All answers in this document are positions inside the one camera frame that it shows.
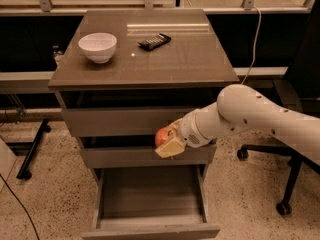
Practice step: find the black table leg base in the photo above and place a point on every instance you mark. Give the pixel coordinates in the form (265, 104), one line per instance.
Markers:
(24, 172)

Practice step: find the metal window railing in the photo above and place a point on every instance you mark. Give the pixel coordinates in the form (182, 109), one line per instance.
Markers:
(150, 4)

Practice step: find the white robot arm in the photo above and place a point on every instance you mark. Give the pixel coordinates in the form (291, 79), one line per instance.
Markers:
(239, 108)

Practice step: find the black snack bar wrapper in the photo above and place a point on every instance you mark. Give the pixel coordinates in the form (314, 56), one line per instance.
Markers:
(155, 42)

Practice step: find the black office chair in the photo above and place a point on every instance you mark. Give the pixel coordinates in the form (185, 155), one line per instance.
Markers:
(298, 132)

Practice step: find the grey top drawer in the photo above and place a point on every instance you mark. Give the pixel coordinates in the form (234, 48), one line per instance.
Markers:
(100, 113)

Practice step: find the grey bottom drawer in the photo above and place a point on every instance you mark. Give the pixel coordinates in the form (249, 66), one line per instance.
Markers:
(151, 203)

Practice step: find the red apple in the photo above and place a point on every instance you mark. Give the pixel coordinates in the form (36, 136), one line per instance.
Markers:
(164, 134)

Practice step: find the grey middle drawer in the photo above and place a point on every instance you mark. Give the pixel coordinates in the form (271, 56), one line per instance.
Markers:
(137, 151)

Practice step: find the grey drawer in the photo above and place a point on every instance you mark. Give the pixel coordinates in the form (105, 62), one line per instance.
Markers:
(100, 113)
(151, 203)
(137, 151)

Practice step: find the grey drawer cabinet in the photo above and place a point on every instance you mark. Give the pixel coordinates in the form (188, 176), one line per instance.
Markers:
(194, 58)

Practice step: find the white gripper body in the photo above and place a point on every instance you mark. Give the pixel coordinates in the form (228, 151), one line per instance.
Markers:
(188, 129)

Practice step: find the white ceramic bowl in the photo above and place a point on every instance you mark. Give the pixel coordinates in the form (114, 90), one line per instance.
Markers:
(98, 47)

